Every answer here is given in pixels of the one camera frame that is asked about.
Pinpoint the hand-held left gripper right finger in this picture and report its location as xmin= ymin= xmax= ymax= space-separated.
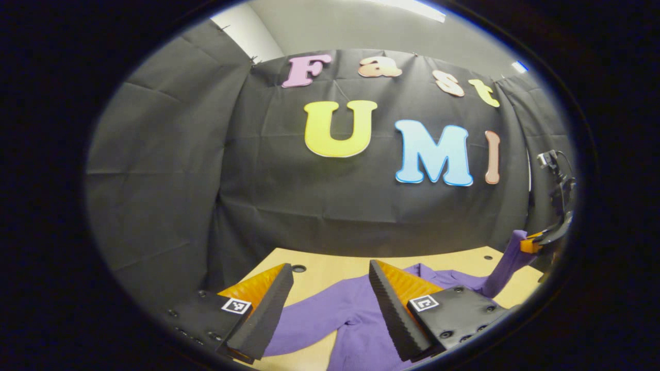
xmin=368 ymin=259 xmax=508 ymax=362

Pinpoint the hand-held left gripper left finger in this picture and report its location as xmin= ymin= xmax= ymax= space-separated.
xmin=165 ymin=263 xmax=294 ymax=365

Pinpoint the purple shirt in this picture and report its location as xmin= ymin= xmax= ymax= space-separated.
xmin=263 ymin=229 xmax=539 ymax=371

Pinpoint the black backdrop cloth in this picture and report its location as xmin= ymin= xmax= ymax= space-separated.
xmin=85 ymin=21 xmax=575 ymax=310

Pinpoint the ceiling light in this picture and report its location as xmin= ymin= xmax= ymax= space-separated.
xmin=369 ymin=0 xmax=448 ymax=23

